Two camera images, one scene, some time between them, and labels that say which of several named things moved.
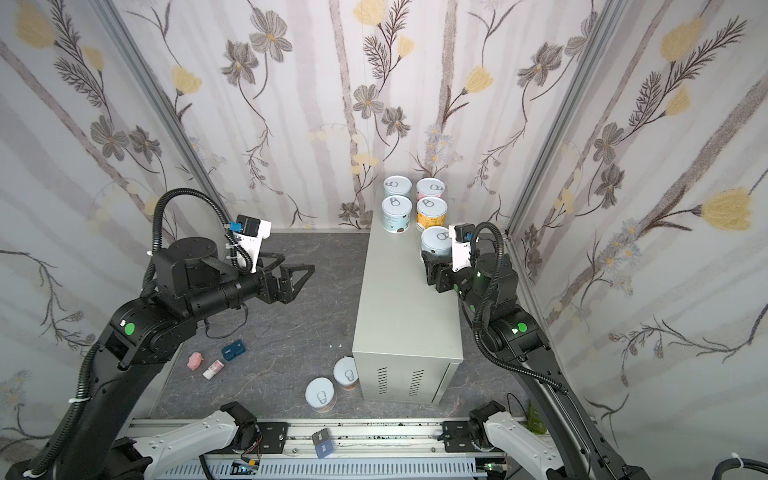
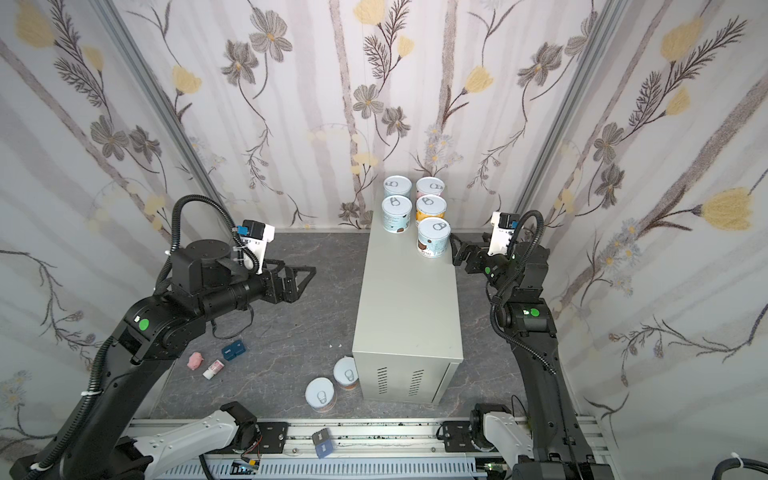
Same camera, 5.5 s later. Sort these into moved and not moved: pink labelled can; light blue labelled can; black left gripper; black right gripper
Moved: black right gripper
Not moved: black left gripper; light blue labelled can; pink labelled can
